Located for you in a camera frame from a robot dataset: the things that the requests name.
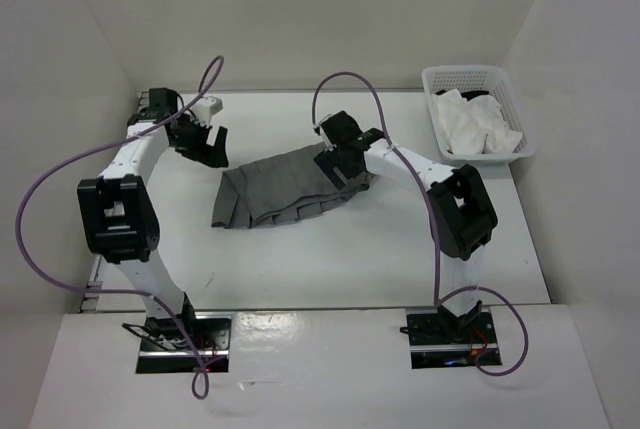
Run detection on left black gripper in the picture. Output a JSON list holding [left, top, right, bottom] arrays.
[[170, 114, 228, 169]]

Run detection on grey pleated skirt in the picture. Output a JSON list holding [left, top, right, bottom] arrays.
[[211, 143, 374, 229]]

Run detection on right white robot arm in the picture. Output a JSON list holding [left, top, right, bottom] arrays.
[[314, 111, 498, 342]]

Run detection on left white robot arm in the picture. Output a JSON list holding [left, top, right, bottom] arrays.
[[77, 88, 229, 349]]

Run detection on black garment in basket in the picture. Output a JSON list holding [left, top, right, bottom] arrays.
[[435, 90, 489, 101]]

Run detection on white crumpled cloth in basket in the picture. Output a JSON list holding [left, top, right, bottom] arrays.
[[431, 89, 523, 155]]

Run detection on white plastic mesh basket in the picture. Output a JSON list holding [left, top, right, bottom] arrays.
[[421, 65, 538, 166]]

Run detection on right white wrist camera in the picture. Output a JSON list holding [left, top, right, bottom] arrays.
[[313, 114, 335, 151]]

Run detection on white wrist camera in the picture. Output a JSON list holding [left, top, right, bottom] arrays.
[[190, 96, 223, 128], [313, 114, 335, 151]]

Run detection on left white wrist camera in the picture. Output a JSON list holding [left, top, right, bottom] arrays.
[[190, 96, 223, 128]]

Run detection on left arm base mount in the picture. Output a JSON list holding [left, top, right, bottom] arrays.
[[121, 314, 232, 374]]

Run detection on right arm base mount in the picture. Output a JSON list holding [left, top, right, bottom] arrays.
[[399, 310, 502, 369]]

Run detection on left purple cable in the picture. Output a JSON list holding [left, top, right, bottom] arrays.
[[15, 54, 225, 400]]

